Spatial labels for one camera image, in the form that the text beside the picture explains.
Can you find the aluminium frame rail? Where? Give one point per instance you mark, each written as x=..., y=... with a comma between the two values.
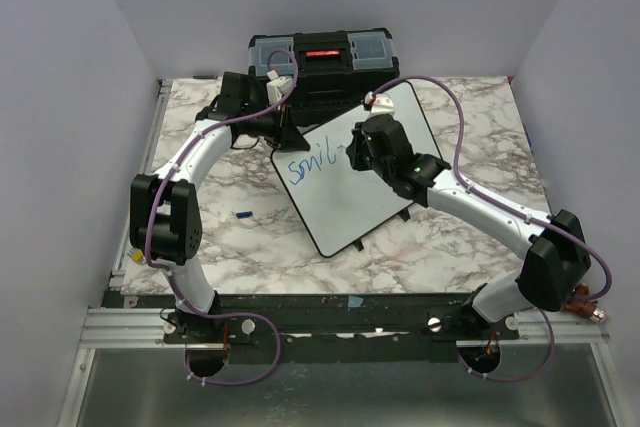
x=112, y=283

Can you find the black plastic toolbox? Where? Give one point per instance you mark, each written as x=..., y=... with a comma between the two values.
x=336, y=69

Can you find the white whiteboard with black rim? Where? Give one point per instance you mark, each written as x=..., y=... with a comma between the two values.
x=337, y=204

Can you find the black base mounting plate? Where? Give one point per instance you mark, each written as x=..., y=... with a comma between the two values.
x=335, y=328

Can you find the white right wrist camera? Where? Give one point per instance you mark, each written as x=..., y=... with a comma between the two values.
x=378, y=104

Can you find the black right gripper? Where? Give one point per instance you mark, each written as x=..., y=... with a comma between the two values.
x=357, y=162

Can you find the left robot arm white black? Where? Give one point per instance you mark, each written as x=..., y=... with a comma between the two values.
x=165, y=218

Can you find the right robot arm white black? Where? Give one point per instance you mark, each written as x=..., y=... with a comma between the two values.
x=551, y=249

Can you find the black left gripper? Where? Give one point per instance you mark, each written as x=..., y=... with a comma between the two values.
x=290, y=138

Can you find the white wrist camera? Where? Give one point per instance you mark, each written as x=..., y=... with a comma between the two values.
x=378, y=104
x=277, y=86

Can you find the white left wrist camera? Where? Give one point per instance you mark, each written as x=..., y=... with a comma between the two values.
x=277, y=86

